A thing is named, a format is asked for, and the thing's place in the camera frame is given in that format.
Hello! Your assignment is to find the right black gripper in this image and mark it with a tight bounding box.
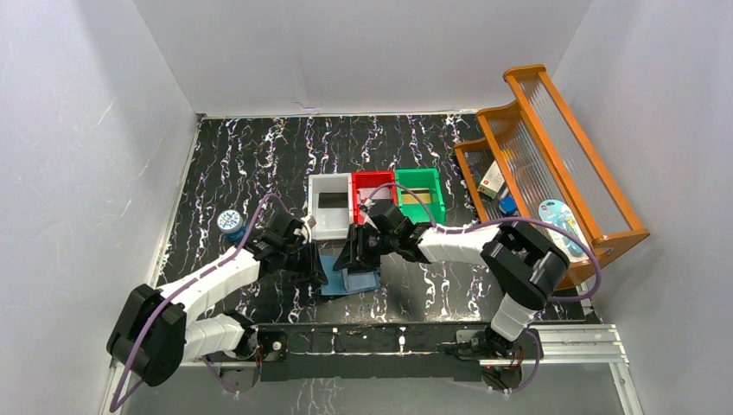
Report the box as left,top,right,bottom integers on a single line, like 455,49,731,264
332,222,398,275

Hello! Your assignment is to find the blue card holder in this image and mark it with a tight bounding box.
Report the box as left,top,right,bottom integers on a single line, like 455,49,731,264
320,255,381,297

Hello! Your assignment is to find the white plastic bin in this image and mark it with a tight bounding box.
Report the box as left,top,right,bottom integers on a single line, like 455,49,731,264
308,173,354,240

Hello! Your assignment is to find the red plastic bin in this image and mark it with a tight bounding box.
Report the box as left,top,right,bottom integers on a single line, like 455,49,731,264
351,170,395,225

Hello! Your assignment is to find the green plastic bin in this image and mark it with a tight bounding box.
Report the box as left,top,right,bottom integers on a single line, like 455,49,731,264
395,168,446,225

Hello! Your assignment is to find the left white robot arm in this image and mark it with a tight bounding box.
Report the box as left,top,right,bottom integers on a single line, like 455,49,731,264
106,211,327,386

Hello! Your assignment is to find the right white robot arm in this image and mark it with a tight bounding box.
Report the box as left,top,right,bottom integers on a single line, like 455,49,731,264
333,200,570,358

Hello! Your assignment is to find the black card in white bin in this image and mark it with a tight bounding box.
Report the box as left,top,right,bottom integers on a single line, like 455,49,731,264
318,192,350,209

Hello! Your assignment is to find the gold card in green bin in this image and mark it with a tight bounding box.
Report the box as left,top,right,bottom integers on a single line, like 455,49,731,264
402,188,432,205

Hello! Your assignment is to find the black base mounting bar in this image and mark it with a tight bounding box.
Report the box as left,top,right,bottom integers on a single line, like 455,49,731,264
252,322,521,381

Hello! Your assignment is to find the blue round tape tin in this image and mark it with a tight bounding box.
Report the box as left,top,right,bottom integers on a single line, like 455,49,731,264
216,209,246,246

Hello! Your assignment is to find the small red white box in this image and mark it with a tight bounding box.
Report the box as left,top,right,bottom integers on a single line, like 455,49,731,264
477,161,507,199

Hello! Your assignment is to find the small blue object on shelf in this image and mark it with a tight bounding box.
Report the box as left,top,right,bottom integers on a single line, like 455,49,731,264
498,195,519,216

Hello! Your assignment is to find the orange wooden shelf rack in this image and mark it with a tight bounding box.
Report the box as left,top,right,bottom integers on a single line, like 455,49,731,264
454,65,649,266

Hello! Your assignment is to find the blue blister pack toy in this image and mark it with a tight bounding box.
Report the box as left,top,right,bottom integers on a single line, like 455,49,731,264
538,199,588,263

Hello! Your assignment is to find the aluminium rail frame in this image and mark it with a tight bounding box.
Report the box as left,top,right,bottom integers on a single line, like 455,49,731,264
99,323,646,415

